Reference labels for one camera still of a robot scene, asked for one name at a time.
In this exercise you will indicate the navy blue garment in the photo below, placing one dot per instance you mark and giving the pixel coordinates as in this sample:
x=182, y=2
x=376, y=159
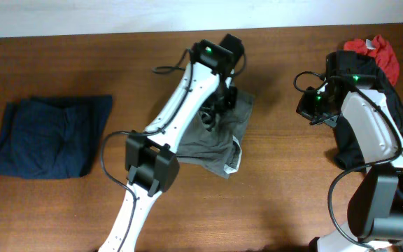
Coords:
x=52, y=137

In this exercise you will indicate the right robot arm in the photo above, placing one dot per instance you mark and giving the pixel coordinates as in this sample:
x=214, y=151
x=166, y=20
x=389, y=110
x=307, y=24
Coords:
x=375, y=211

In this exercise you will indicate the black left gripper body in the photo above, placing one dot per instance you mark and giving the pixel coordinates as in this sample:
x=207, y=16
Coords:
x=223, y=99

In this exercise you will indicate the grey shorts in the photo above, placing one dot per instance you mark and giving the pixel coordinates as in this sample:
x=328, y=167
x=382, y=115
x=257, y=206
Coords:
x=218, y=149

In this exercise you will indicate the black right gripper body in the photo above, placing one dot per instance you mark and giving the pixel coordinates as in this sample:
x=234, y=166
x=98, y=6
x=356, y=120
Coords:
x=315, y=107

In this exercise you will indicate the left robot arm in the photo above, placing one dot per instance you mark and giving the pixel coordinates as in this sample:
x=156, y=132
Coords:
x=150, y=158

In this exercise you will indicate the black garment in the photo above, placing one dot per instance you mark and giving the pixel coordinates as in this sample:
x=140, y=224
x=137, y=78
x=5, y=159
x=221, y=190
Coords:
x=370, y=126

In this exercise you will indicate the red garment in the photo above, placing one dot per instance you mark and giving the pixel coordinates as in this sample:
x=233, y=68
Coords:
x=381, y=50

